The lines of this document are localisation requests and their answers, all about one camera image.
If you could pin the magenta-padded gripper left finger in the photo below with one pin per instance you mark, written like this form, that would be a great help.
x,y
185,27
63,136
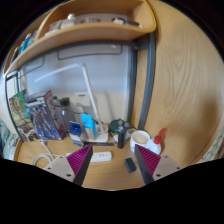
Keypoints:
x,y
63,166

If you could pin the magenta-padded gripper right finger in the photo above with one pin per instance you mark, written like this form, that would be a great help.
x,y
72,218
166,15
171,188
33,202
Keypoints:
x,y
160,166

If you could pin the black charger block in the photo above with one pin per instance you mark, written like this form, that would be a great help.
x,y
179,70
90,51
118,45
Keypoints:
x,y
130,165

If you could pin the white bottle with red pump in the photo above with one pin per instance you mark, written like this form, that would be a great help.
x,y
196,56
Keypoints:
x,y
155,145

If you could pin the white mug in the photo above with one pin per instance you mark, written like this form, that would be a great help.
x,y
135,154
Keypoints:
x,y
140,138

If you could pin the dark blue small box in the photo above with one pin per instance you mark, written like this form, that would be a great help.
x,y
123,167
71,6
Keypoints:
x,y
76,131

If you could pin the white power strip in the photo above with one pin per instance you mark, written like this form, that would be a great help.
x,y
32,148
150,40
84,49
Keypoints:
x,y
101,156

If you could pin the black electric shaver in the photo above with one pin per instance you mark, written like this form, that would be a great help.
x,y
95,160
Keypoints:
x,y
121,138

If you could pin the light blue tall box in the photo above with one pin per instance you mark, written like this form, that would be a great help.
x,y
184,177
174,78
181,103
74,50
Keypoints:
x,y
87,125

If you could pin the clear bottle with black cap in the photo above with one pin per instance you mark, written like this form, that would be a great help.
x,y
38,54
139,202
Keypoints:
x,y
68,116

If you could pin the blue robot model box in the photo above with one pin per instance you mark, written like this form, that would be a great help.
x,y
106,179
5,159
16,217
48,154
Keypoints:
x,y
41,116

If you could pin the patterned curtain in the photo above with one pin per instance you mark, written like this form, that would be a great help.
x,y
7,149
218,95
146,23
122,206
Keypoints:
x,y
216,146

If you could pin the green round tin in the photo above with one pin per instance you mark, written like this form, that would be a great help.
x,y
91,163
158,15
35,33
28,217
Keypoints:
x,y
115,126

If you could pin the green bedding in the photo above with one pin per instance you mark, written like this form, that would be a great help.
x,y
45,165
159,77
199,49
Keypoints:
x,y
6,140

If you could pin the white box-shaped device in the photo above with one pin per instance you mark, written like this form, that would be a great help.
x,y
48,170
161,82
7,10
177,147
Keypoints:
x,y
81,101

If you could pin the green toy figure box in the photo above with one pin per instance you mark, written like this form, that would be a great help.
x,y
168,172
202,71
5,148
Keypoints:
x,y
18,113

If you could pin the white desk lamp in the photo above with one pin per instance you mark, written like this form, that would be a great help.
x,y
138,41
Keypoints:
x,y
90,93

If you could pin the wooden shelf unit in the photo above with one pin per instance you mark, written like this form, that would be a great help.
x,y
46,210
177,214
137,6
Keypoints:
x,y
93,33

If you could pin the grey metal desk frame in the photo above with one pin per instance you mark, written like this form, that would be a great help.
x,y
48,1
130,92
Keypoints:
x,y
148,83

